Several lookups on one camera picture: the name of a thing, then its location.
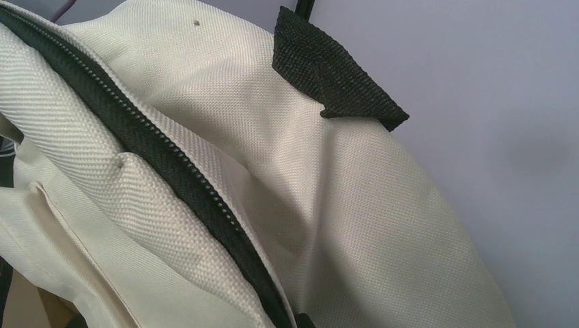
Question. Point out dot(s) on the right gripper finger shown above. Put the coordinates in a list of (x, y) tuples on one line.
[(304, 321)]

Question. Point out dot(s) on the beige canvas backpack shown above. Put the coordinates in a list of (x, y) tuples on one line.
[(178, 166)]

